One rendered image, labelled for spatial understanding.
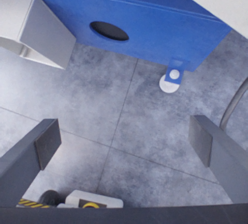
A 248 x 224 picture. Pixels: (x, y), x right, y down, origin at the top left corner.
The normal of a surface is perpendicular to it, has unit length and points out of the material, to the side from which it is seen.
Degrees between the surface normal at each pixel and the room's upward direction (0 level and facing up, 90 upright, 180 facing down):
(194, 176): 0
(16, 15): 0
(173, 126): 0
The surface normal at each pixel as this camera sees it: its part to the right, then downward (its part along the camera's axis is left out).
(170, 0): -0.14, -0.11
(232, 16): -0.67, 0.74
